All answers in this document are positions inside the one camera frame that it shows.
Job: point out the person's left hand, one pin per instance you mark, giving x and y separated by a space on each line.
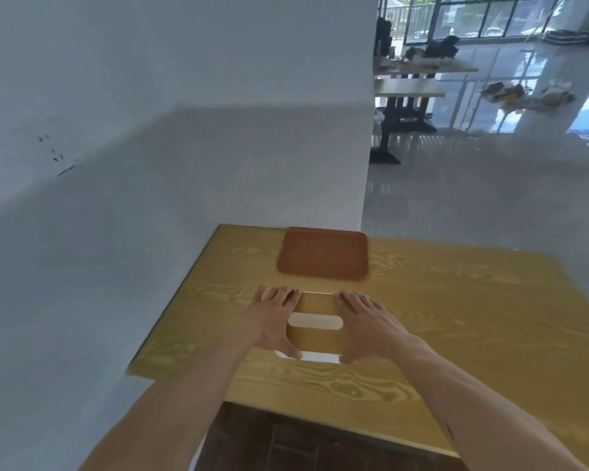
267 321

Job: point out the person's right hand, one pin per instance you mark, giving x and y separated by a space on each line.
373 331

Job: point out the person's left thumb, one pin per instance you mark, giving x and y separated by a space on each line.
289 349

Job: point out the person's right thumb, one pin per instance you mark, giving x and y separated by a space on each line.
352 357

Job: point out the white box with bamboo lid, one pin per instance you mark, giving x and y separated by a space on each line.
316 321

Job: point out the person's left forearm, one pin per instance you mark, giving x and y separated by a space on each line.
176 412

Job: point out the person's right forearm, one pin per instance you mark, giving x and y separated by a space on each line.
481 402

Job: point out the brown rectangular tray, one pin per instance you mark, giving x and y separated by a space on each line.
323 254

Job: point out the light table with black legs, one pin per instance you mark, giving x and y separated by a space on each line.
407 88

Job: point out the long light table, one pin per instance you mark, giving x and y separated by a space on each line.
422 68

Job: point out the yellow and black floor clutter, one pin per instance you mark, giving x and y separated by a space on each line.
503 95

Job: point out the black office chair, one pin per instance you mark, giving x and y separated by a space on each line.
384 36

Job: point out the black backpack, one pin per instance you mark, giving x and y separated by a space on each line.
441 46

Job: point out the beige bag pile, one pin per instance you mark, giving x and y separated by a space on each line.
554 95

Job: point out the dark stacked mats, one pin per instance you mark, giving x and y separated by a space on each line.
576 36

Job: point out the black framed window wall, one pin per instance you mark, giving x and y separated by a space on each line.
471 17

